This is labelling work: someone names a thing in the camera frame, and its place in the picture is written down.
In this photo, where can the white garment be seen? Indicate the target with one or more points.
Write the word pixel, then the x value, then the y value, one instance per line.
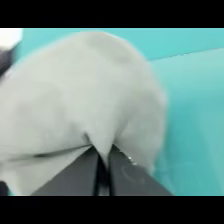
pixel 73 100

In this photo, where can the black garment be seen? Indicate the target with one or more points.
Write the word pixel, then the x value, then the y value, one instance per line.
pixel 6 59

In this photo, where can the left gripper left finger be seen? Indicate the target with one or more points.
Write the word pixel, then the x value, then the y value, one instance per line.
pixel 77 178

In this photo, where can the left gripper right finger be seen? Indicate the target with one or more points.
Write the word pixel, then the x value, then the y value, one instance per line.
pixel 133 180

